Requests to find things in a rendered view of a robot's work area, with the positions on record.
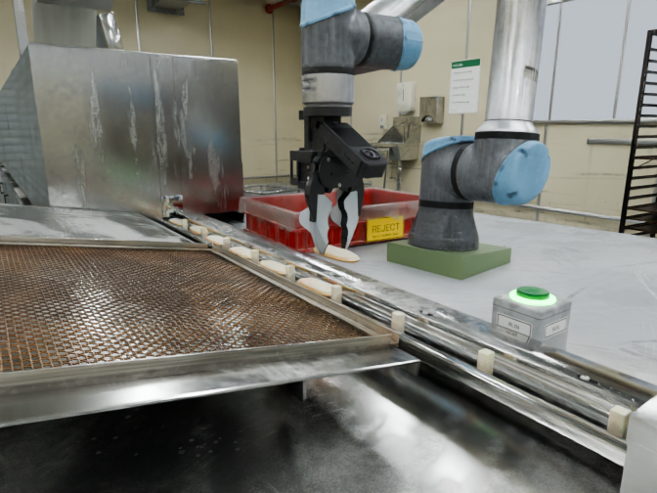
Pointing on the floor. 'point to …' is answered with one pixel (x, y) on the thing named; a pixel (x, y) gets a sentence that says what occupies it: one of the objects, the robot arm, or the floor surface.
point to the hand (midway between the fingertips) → (335, 245)
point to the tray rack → (641, 156)
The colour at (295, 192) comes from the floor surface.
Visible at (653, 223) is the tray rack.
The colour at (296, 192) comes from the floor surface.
